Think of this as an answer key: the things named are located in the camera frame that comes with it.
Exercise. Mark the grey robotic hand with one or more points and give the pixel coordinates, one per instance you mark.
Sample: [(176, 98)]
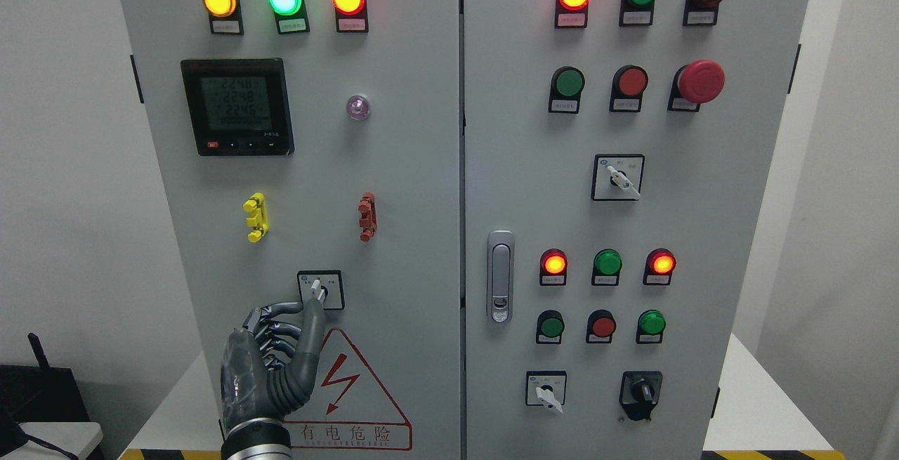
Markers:
[(270, 365)]

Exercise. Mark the door rotary switch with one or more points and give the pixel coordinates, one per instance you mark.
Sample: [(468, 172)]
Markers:
[(327, 285)]

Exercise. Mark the silver black robot forearm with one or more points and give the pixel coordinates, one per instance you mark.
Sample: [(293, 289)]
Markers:
[(259, 438)]

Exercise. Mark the green lit indicator light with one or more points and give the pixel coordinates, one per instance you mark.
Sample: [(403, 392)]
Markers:
[(290, 16)]

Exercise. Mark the yellow indicator light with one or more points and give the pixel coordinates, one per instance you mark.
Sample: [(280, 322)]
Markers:
[(225, 16)]

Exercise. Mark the red electric hazard warning sticker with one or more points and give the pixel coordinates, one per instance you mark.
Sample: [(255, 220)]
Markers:
[(350, 408)]

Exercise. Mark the yellow terminal clip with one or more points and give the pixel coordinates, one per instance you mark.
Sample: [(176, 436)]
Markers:
[(257, 217)]

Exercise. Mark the red terminal clip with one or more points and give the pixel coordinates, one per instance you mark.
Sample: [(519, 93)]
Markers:
[(368, 221)]

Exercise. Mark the black box with antenna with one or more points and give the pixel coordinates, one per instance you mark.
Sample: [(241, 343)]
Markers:
[(38, 394)]

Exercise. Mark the left grey cabinet door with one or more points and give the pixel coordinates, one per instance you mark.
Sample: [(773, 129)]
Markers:
[(402, 288)]

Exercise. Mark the grey cabinet door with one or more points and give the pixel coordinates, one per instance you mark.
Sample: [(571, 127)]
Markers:
[(530, 171), (402, 288)]

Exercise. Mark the black digital power meter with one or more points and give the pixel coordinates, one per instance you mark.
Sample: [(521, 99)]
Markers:
[(238, 107)]

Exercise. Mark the small purple clear lamp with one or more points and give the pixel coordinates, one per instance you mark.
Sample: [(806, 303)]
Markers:
[(358, 107)]

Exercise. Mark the green push button lower left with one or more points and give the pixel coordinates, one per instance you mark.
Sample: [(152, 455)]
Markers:
[(550, 327)]

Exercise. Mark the green push button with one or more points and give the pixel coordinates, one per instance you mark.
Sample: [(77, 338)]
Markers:
[(550, 327), (565, 91)]

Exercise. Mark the red lit indicator lower left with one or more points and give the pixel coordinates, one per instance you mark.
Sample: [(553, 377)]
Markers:
[(553, 266)]

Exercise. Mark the red lit indicator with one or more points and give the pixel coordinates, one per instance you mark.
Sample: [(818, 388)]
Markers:
[(659, 266), (571, 14), (553, 266)]

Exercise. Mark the red push button lower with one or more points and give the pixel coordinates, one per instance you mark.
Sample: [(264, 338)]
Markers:
[(600, 327)]

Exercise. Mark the red push button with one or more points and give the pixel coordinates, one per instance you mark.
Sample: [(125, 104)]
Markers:
[(600, 327), (627, 87)]

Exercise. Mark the green indicator lower middle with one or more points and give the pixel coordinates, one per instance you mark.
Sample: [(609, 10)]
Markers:
[(607, 264)]

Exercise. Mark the red lit indicator left door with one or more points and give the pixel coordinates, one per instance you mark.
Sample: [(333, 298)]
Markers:
[(351, 15)]

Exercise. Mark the green indicator bottom right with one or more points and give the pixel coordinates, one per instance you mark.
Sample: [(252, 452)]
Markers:
[(651, 327)]

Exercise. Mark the red lit indicator lower right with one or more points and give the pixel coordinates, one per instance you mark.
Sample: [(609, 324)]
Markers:
[(659, 266)]

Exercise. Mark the green push button upper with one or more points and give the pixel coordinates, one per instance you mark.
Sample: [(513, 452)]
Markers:
[(565, 91)]

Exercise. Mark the right grey cabinet door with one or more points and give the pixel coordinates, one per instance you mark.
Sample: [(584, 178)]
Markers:
[(530, 171)]

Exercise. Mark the red push button upper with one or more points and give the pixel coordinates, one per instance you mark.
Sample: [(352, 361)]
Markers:
[(627, 87)]

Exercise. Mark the red lit indicator top right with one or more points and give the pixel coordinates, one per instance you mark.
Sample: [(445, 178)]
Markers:
[(571, 14)]

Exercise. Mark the red emergency stop mushroom button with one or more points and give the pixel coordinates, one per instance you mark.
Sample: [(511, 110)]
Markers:
[(694, 84)]

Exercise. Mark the silver door lock handle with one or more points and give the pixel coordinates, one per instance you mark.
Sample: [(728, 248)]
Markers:
[(499, 270)]

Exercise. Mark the lower white rotary switch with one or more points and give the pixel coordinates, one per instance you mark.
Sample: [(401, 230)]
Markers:
[(546, 389)]

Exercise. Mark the black key selector switch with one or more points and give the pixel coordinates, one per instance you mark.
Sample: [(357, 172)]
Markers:
[(640, 393)]

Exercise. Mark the upper right rotary switch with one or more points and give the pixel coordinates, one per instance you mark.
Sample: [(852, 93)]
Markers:
[(617, 177)]

